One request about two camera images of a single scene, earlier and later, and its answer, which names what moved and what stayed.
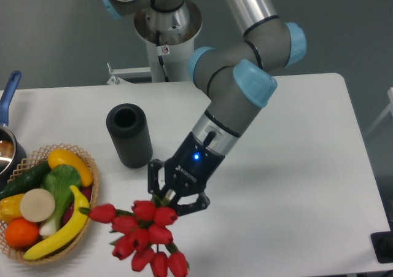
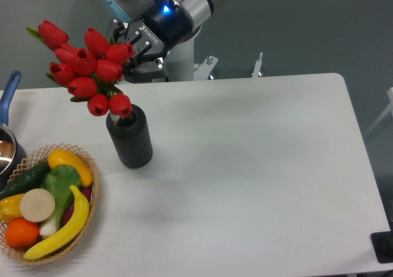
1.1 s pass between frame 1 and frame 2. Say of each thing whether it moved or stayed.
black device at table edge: stayed
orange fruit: stayed
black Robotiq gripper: moved
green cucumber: stayed
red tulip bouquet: moved
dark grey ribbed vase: stayed
